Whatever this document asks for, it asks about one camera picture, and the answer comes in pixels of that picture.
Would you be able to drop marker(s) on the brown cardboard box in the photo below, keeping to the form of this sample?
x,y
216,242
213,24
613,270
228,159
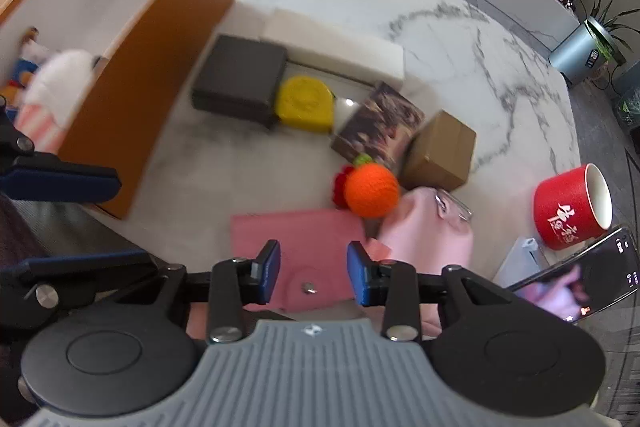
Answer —
x,y
440,147

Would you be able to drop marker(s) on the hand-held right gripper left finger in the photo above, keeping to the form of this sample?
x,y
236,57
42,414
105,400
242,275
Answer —
x,y
267,269

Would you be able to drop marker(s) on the dark grey box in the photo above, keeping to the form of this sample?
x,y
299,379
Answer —
x,y
235,72

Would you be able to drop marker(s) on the silver carabiner clip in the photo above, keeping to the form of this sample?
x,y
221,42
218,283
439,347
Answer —
x,y
452,207

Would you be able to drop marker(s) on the pink striped packet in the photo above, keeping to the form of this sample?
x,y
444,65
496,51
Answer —
x,y
42,129

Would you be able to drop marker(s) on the pink snap wallet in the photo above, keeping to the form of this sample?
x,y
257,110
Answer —
x,y
300,242

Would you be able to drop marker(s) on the white soft object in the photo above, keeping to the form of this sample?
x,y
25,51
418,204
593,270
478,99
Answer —
x,y
65,79

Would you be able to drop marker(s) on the pink cloth pouch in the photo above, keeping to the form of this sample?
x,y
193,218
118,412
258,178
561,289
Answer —
x,y
425,239

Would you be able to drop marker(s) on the yellow tape measure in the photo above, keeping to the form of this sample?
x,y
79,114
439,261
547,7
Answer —
x,y
302,104

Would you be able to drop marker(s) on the green potted plant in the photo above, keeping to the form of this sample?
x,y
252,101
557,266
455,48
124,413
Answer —
x,y
602,22

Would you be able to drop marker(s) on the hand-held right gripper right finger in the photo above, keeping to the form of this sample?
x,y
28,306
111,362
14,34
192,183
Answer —
x,y
357,274

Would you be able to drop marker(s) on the orange storage box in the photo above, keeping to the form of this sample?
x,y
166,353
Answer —
x,y
150,82

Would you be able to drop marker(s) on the brown floral printed box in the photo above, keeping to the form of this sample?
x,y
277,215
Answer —
x,y
380,122

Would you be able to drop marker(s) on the long white case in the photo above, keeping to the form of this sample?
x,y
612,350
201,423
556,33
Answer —
x,y
340,47

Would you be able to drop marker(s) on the white charger box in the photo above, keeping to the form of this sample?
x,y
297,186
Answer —
x,y
525,257

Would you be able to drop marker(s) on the dark fleece garment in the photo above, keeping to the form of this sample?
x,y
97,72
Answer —
x,y
25,227

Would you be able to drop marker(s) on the dark bin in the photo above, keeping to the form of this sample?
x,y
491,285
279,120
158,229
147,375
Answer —
x,y
629,104

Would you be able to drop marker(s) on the black smartphone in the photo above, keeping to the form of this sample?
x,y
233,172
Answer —
x,y
600,277

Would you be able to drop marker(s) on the crocheted orange toy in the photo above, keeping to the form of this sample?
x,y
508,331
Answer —
x,y
372,189

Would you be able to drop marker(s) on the red cup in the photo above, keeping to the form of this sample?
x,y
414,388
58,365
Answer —
x,y
560,212

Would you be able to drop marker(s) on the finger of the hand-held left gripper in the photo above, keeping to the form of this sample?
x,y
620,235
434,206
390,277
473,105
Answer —
x,y
75,263
65,184

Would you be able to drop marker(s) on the small doll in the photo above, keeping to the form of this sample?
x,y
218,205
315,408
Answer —
x,y
25,62

